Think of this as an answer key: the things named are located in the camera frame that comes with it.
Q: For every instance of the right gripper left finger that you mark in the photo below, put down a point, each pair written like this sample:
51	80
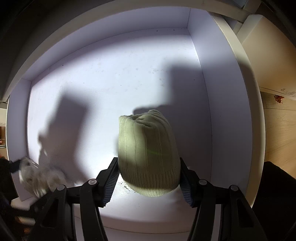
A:
56	220

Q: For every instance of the white open drawer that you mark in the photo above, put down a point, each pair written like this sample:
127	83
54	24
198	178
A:
127	58

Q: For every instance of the light green knitted sock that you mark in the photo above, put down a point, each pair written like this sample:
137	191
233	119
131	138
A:
148	157

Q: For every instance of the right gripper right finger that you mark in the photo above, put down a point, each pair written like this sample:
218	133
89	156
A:
237	220

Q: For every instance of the white cloth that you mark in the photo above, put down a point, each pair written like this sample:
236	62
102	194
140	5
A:
39	180

